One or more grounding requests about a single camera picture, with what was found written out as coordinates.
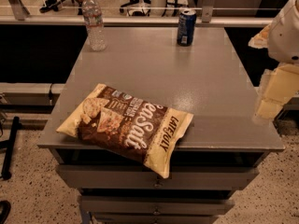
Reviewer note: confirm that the black sneaker foot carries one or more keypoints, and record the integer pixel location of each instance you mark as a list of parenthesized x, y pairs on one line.
[(49, 5)]

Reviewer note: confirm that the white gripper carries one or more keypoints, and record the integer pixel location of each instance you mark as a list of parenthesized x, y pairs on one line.
[(285, 36)]

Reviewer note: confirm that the clear plastic water bottle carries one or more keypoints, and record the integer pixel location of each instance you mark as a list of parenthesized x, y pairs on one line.
[(92, 15)]

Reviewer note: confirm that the grey metal drawer cabinet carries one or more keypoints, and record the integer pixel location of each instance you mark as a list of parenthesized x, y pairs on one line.
[(218, 155)]

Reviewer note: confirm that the brown sea salt chip bag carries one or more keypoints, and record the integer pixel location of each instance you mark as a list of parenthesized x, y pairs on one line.
[(129, 126)]

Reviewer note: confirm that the black stand leg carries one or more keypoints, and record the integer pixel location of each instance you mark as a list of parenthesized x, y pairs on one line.
[(8, 146)]

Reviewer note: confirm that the grey metal railing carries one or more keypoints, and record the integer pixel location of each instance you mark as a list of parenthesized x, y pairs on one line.
[(17, 13)]

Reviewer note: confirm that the blue pepsi can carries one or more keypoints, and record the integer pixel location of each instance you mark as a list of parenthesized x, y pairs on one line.
[(186, 24)]

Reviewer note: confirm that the black office chair base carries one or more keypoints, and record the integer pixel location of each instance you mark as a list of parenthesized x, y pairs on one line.
[(149, 7)]

